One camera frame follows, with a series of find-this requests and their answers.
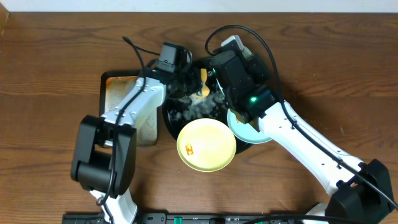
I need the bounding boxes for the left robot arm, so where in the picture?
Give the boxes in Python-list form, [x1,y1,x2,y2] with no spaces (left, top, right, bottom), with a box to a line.
[71,65,203,223]

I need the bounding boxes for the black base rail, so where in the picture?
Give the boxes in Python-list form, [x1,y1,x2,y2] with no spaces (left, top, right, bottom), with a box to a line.
[61,212,374,224]

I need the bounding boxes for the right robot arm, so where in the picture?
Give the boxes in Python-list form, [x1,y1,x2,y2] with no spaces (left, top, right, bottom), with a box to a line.
[210,50,397,223]

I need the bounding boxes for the black round tray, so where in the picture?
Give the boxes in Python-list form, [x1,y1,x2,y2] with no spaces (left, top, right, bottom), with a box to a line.
[162,58,253,154]

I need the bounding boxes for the light blue plate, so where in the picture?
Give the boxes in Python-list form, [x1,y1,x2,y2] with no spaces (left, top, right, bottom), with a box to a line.
[226,110,272,144]
[242,46,252,58]

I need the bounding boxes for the light blue plate right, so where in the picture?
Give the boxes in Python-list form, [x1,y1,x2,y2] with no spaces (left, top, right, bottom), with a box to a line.
[226,110,272,144]

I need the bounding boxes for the light blue plate top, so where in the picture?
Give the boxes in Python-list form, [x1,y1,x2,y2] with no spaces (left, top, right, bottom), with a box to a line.
[242,46,252,58]

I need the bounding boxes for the yellow green sponge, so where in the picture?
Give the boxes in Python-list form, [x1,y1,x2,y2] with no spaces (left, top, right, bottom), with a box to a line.
[194,68,210,99]

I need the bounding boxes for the yellow plate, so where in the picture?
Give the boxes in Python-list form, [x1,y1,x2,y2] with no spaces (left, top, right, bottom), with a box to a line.
[177,118,237,172]

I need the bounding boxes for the black rectangular soapy tray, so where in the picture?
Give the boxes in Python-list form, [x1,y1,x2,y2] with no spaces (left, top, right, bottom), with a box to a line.
[99,70,159,146]

